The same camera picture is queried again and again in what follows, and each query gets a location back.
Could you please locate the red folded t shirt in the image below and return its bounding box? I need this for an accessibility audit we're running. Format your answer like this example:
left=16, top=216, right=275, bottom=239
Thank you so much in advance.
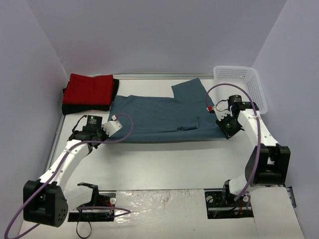
left=62, top=73, right=114, bottom=106

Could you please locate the thin black cable loop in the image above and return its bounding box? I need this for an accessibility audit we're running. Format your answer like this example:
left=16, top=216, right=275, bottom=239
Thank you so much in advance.
left=75, top=220, right=92, bottom=238

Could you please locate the white plastic basket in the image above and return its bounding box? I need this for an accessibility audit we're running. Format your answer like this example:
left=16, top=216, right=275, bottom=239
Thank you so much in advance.
left=213, top=66, right=268, bottom=115

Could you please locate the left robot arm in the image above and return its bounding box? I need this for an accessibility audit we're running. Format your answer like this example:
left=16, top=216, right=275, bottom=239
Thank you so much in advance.
left=23, top=116, right=122, bottom=227

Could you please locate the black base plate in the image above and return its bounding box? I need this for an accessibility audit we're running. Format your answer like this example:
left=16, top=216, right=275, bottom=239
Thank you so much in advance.
left=204, top=189, right=254, bottom=220
left=64, top=182, right=117, bottom=222

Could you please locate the black folded t shirt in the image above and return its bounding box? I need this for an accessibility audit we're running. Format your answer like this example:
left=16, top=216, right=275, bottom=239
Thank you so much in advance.
left=62, top=79, right=120, bottom=115

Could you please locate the blue t shirt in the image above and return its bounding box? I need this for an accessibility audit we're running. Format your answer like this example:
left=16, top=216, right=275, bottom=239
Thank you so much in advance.
left=110, top=78, right=225, bottom=143

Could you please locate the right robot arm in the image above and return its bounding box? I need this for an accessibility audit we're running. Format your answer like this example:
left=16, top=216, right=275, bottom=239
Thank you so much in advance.
left=216, top=95, right=291, bottom=206

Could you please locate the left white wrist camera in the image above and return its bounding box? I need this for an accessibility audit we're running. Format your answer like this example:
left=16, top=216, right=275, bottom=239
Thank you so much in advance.
left=102, top=115, right=123, bottom=137

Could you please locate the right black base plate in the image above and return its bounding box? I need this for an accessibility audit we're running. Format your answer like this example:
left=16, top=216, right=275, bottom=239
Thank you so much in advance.
left=204, top=189, right=254, bottom=220

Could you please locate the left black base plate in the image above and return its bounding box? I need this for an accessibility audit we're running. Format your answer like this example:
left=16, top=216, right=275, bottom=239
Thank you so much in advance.
left=64, top=182, right=117, bottom=222

